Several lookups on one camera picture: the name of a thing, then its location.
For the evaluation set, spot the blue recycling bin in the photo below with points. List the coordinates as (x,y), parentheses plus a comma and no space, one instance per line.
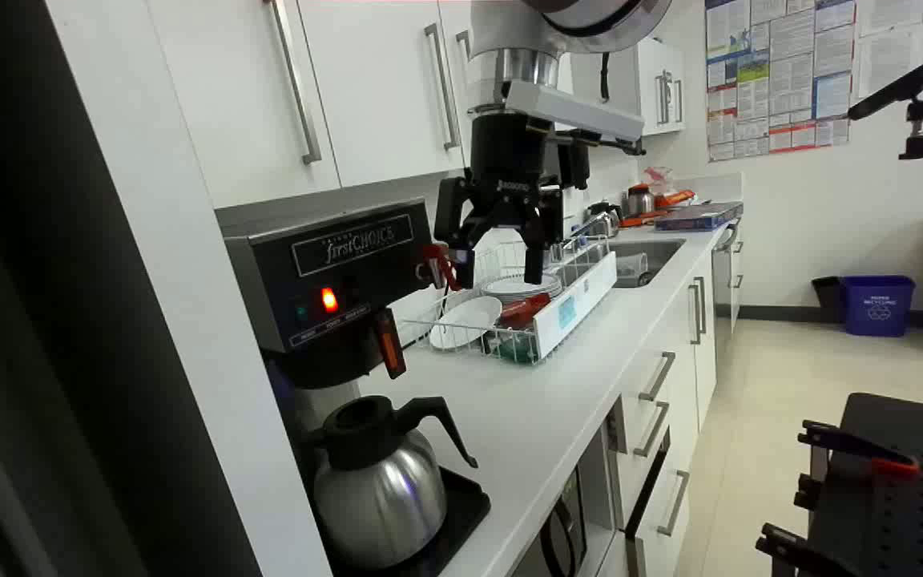
(879,305)

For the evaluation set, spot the black undercounter appliance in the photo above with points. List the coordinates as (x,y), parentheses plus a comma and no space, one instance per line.
(564,530)

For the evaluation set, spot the small white wall cabinet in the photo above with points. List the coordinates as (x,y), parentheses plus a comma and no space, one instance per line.
(657,97)

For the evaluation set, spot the black waste bin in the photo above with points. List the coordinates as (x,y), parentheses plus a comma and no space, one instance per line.
(829,292)

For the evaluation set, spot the round white plate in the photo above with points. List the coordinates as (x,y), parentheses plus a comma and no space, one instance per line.
(463,322)
(511,287)

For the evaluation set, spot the black kettle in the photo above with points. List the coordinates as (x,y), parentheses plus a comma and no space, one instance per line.
(601,217)

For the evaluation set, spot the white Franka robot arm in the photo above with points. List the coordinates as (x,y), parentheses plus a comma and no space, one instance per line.
(547,33)

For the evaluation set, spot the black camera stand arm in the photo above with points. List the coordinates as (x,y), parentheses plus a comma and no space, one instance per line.
(916,82)

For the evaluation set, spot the colourful wall poster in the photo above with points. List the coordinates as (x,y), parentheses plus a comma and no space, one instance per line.
(778,75)

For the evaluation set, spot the orange kitchen item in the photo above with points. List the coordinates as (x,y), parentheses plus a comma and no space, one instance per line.
(675,198)

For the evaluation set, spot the black coffee maker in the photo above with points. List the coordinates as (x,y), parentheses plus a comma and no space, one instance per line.
(334,268)

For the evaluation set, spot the white base cabinet door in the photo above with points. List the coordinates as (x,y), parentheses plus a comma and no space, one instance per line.
(703,365)

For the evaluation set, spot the wide white wall cabinet door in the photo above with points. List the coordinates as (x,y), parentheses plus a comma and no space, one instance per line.
(224,97)

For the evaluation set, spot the red coffee maker tap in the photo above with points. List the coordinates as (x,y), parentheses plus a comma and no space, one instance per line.
(436,265)

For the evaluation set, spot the white wall papers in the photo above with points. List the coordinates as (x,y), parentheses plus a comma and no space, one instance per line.
(916,38)

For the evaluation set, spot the dark refrigerator side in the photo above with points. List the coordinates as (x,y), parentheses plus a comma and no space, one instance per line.
(45,353)

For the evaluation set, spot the red item in rack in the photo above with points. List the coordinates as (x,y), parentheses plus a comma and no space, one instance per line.
(526,308)

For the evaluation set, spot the black perforated table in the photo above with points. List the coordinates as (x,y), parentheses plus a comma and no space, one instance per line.
(904,513)

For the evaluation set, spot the blue flat tray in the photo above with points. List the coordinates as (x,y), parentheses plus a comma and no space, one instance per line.
(695,219)

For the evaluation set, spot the narrow white wall cabinet door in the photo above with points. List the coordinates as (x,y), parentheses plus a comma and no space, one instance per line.
(460,42)

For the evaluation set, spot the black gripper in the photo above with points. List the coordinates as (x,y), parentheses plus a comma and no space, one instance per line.
(514,156)

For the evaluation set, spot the steel kitchen sink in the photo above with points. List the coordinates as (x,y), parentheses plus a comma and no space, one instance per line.
(643,261)

